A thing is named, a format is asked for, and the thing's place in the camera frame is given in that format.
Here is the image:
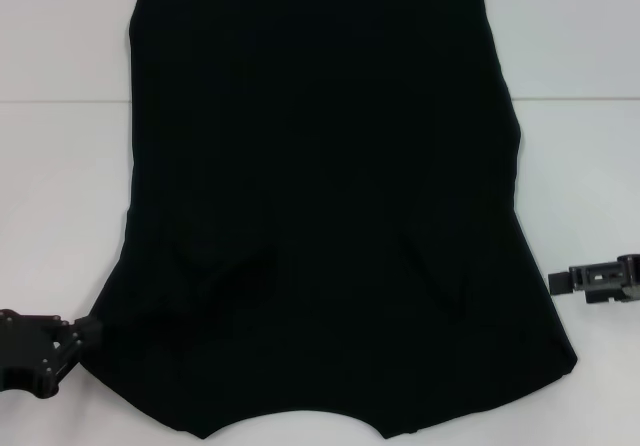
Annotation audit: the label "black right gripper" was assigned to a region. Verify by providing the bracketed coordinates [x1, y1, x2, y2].
[547, 252, 640, 308]

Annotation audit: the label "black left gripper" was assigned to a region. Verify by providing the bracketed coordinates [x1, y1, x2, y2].
[0, 307, 104, 400]

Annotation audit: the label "black t-shirt with FREE print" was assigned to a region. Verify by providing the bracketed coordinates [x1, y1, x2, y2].
[82, 0, 582, 430]

